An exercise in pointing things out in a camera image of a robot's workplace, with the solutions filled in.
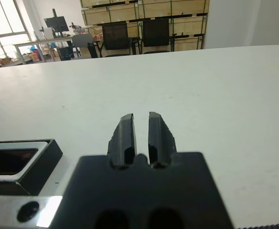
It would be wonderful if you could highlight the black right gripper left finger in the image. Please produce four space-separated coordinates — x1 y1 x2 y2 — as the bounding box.
107 113 138 169

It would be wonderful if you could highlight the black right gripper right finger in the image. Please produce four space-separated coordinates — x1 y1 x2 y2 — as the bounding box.
148 111 178 168

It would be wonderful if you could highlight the black box base white insert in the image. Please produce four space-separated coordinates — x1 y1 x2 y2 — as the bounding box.
0 138 63 197

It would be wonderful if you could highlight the brown cardboard box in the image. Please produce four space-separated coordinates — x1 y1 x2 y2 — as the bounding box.
0 56 13 66

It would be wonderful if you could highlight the black mesh office chair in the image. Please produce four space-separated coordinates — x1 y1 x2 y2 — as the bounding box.
139 18 178 55
88 21 141 58

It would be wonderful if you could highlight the grey office chair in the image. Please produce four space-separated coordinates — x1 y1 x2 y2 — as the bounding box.
71 33 94 59

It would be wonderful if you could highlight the plywood shipping crate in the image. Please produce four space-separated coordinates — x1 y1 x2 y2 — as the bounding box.
143 0 173 19
108 3 140 22
172 16 206 51
83 6 111 26

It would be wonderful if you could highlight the white office desk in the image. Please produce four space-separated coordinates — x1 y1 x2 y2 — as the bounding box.
12 35 83 65

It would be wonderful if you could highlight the black computer monitor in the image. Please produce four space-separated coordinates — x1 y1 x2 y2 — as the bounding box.
43 8 70 39

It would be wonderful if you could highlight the large framed window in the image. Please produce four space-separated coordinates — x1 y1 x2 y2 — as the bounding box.
0 0 33 69

